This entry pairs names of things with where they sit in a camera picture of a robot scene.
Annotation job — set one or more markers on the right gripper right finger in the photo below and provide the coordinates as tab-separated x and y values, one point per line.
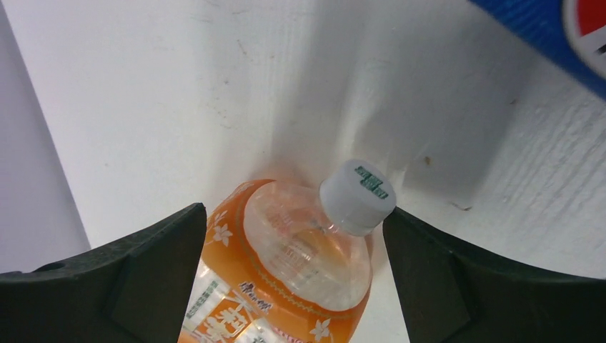
452	291

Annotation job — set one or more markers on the wide orange drink bottle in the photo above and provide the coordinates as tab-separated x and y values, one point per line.
283	262

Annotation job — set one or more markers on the blue cap pepsi bottle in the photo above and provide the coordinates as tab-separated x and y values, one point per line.
569	33

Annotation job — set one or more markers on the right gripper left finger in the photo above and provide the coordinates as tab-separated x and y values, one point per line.
134	289

